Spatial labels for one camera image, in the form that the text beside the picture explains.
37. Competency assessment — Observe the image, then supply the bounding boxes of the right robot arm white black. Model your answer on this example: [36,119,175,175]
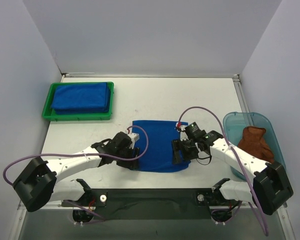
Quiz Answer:
[171,130,294,215]

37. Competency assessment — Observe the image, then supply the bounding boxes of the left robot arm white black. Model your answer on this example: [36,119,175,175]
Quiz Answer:
[12,131,140,212]

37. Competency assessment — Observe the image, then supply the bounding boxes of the folded blue towel stack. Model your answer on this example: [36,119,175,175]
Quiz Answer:
[50,82,111,115]

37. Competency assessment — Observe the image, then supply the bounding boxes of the teal transparent plastic bin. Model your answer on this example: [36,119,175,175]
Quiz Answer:
[223,112,286,166]

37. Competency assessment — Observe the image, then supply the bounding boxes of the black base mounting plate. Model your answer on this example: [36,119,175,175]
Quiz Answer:
[61,188,239,221]

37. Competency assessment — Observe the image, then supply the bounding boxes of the rust orange towel in bin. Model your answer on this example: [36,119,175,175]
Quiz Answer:
[237,126,275,164]

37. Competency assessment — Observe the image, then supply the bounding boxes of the green plastic tray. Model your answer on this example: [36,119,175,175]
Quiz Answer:
[42,81,115,122]

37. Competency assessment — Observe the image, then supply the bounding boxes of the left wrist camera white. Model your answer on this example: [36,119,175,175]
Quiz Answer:
[126,128,140,142]

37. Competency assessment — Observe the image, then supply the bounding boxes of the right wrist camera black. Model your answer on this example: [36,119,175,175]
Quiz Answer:
[176,122,207,140]

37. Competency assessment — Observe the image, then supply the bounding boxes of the aluminium right side rail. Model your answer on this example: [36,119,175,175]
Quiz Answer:
[232,74,250,113]

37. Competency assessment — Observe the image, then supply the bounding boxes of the aluminium front frame rail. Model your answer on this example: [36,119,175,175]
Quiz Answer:
[17,186,288,210]

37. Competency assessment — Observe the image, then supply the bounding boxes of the aluminium back rail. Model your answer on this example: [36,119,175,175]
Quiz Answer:
[63,72,240,79]

